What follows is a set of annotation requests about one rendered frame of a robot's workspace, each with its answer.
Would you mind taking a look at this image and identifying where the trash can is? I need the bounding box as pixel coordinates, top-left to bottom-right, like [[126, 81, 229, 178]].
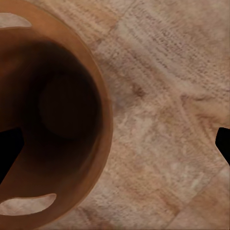
[[0, 0, 113, 230]]

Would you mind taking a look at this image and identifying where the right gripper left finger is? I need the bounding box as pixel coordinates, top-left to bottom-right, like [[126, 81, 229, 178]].
[[0, 127, 24, 184]]

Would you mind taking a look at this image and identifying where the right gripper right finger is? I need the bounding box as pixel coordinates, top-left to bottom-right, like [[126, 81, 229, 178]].
[[215, 127, 230, 165]]

